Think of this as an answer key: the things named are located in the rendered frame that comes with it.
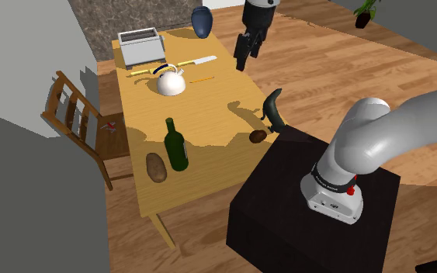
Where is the silver toaster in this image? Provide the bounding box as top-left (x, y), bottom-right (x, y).
top-left (117, 26), bottom-right (167, 71)

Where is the brown wooden chair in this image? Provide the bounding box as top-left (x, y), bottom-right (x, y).
top-left (40, 70), bottom-right (134, 192)

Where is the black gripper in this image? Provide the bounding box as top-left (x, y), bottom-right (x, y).
top-left (234, 1), bottom-right (278, 72)

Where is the white kettle with blue handle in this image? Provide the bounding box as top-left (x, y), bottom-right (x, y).
top-left (151, 63), bottom-right (187, 98)

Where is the black robot stand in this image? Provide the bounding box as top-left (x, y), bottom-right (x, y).
top-left (226, 124), bottom-right (401, 273)

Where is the dark blue vase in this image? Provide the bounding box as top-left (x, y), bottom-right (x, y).
top-left (190, 5), bottom-right (214, 40)

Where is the small dark brown potato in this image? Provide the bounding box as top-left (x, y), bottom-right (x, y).
top-left (248, 129), bottom-right (269, 145)

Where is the yellow-handled kitchen knife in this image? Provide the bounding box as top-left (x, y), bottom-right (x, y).
top-left (176, 54), bottom-right (218, 68)

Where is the light wooden table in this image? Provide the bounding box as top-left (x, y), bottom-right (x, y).
top-left (111, 27), bottom-right (291, 251)

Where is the yellow stick-shaped utensil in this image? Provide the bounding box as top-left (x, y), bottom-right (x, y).
top-left (130, 67), bottom-right (155, 77)

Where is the large brown potato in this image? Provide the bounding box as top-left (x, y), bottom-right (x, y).
top-left (144, 151), bottom-right (168, 185)

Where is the potted green plant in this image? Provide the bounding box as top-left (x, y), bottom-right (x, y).
top-left (353, 0), bottom-right (383, 30)

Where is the dark green curved figure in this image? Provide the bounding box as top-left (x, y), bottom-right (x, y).
top-left (259, 88), bottom-right (288, 134)

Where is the dark green wine bottle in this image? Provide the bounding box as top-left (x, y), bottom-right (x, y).
top-left (163, 116), bottom-right (190, 173)

